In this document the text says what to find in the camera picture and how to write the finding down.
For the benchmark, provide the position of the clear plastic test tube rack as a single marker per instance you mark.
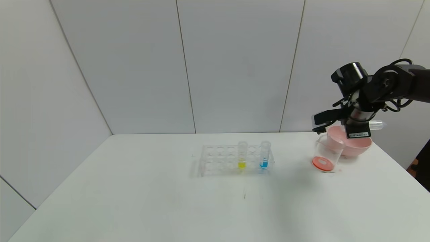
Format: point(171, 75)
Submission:
point(218, 161)

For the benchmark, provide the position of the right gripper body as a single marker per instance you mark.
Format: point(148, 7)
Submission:
point(358, 132)

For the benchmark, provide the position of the pink plastic bowl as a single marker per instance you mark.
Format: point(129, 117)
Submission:
point(352, 146)

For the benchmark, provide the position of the test tube with blue pigment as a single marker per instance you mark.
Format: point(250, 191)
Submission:
point(264, 158)

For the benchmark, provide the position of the test tube with yellow pigment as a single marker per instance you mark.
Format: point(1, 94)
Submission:
point(242, 158)

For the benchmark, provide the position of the clear glass beaker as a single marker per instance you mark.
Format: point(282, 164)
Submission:
point(327, 154)

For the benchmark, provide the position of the test tube with red pigment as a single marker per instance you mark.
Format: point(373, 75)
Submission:
point(378, 125)

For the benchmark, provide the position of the black object beside table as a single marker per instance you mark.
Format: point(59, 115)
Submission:
point(426, 174)

